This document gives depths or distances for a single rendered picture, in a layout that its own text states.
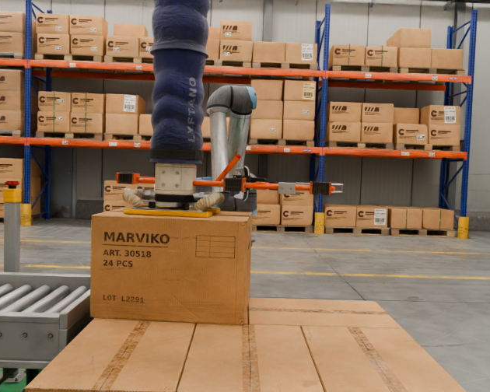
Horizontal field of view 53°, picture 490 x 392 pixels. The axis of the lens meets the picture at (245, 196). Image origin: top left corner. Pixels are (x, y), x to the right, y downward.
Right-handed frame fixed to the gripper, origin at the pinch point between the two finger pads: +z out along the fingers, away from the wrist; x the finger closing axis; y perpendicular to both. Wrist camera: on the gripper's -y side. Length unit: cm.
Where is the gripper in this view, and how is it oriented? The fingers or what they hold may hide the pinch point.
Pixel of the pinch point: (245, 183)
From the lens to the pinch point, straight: 217.0
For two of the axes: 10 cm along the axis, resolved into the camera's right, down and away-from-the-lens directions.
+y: -9.9, -0.4, 1.1
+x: 0.3, -10.0, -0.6
